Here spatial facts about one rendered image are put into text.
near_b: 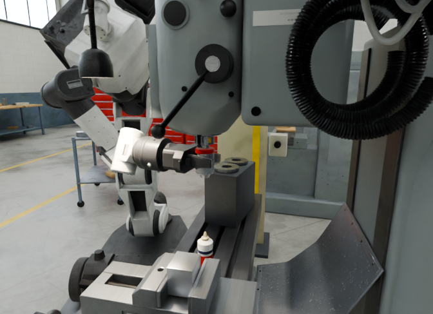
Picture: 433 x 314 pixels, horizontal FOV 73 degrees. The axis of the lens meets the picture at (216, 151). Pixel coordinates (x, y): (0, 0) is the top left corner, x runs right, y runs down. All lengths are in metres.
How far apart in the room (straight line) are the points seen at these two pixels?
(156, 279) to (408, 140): 0.51
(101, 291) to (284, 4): 0.65
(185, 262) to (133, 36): 0.77
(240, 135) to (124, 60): 1.55
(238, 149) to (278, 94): 1.94
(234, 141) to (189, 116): 1.86
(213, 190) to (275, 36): 0.61
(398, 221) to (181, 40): 0.50
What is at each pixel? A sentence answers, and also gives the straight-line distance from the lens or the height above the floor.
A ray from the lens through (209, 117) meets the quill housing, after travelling 0.60.
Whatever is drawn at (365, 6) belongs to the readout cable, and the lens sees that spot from 0.43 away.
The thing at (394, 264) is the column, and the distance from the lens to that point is 0.62.
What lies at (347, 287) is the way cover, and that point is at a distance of 0.71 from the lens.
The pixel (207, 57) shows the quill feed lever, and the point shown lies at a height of 1.47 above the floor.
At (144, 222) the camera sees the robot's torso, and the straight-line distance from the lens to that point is 1.59.
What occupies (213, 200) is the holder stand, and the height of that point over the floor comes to 1.03.
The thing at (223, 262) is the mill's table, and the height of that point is 0.94.
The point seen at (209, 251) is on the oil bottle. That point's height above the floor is 1.00.
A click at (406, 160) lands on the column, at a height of 1.30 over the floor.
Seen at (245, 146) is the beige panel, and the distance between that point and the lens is 2.45.
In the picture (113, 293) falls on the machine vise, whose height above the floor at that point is 1.01.
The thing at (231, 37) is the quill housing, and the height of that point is 1.50.
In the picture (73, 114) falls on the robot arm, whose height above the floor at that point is 1.33.
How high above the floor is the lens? 1.42
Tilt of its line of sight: 13 degrees down
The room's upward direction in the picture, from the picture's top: straight up
